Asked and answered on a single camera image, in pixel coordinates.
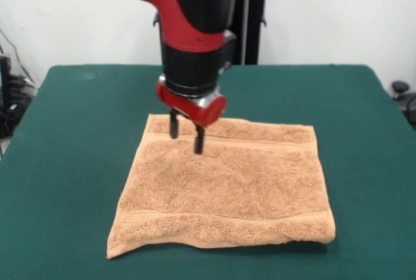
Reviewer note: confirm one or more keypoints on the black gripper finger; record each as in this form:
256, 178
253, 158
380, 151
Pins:
174, 125
198, 140

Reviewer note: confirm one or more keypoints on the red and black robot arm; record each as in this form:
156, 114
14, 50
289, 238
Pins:
195, 17

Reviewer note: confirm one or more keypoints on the black office chair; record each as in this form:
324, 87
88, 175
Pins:
406, 98

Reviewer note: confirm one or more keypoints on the black computer tower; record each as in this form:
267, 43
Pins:
5, 78

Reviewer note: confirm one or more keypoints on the black equipment pile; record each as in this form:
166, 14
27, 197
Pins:
16, 98

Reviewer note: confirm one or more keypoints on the dark green table cloth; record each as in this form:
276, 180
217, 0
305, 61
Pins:
97, 228

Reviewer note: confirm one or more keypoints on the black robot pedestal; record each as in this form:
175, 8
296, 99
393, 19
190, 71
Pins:
250, 33

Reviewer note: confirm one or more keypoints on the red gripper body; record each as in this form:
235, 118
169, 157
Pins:
198, 109

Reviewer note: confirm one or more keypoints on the tan terry towel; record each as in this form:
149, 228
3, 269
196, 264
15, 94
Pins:
221, 195

